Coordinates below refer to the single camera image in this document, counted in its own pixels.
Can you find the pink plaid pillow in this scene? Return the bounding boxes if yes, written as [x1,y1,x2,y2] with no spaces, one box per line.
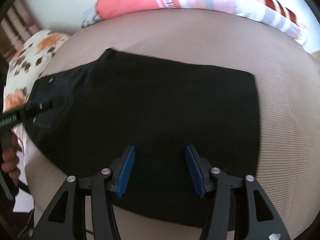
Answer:
[81,0,308,46]

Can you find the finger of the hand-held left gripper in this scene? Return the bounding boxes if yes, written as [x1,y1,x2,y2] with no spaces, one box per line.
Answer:
[24,100,54,117]

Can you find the pink bed sheet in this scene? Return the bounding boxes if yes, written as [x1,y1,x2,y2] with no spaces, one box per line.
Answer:
[11,124,35,213]

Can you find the floral pillow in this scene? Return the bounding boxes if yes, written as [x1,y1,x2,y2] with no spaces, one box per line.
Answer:
[2,29,72,113]

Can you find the black pants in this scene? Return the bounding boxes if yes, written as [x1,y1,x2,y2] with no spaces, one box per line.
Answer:
[27,48,262,228]

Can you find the beige bed cover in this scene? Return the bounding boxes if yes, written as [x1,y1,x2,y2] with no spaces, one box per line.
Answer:
[24,7,320,240]

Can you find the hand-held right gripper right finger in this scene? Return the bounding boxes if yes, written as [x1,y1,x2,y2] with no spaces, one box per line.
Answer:
[184,144,292,240]

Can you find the person's left hand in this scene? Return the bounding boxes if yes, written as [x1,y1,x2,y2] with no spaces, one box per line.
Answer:
[1,134,23,181]

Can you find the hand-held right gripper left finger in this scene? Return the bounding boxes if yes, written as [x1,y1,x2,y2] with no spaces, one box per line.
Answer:
[29,145,136,240]

